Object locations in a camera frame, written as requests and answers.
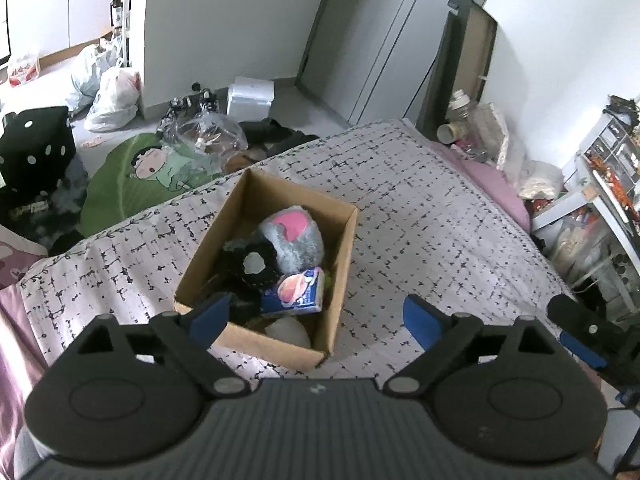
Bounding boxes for white soft plush item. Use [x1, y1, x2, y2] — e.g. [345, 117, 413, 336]
[263, 315, 312, 349]

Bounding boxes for white crumpled plastic bag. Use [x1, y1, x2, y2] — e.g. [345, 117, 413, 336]
[516, 159, 567, 202]

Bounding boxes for pink bed sheet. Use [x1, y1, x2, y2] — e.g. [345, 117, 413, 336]
[432, 142, 532, 233]

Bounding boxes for white storage box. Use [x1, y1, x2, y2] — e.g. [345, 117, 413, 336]
[226, 75, 276, 119]

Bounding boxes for grey-blue fluffy plush toy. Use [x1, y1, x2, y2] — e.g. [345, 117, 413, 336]
[257, 208, 325, 274]

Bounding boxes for black fluffy plush toy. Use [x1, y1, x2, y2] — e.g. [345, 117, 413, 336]
[222, 240, 281, 292]

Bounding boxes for paper cup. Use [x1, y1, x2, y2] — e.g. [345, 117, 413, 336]
[436, 122, 469, 144]

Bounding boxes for black folded board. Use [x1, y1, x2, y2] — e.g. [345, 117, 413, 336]
[416, 0, 499, 135]

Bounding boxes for clear plastic bag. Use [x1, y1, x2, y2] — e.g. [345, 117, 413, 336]
[159, 109, 249, 171]

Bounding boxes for black slippers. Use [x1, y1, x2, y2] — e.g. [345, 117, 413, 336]
[238, 117, 321, 157]

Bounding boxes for grey door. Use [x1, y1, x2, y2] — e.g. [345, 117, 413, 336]
[295, 0, 493, 127]

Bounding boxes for red white snack packet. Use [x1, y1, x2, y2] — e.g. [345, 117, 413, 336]
[7, 54, 42, 89]

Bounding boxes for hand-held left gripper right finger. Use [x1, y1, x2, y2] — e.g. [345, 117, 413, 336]
[382, 294, 563, 401]

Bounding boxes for cardboard box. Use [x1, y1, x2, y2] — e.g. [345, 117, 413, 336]
[173, 167, 359, 369]

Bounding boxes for clear plastic bottle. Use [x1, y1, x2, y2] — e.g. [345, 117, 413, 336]
[446, 89, 482, 127]

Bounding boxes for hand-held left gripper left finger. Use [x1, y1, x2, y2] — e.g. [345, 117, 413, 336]
[62, 291, 251, 401]

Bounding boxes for white black patterned blanket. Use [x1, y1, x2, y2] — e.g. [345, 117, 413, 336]
[17, 119, 576, 378]

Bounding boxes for green leaf cartoon cushion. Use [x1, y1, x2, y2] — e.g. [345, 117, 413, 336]
[80, 132, 228, 237]

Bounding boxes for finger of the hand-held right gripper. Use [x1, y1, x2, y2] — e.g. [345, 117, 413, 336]
[546, 293, 622, 369]

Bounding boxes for blue tissue pack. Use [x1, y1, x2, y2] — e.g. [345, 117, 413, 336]
[259, 267, 326, 316]

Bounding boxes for white red-print plastic bag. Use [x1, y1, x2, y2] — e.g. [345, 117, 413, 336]
[84, 67, 142, 134]

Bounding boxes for grey plastic bag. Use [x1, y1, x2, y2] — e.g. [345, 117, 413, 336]
[70, 42, 122, 111]

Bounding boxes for pink cloth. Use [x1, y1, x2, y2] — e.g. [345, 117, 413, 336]
[0, 237, 51, 401]

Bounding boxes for black dotted dice cushion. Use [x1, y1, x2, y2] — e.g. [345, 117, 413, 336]
[0, 106, 77, 192]

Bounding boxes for cluttered storage rack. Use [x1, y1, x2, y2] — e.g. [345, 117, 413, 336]
[530, 94, 640, 313]

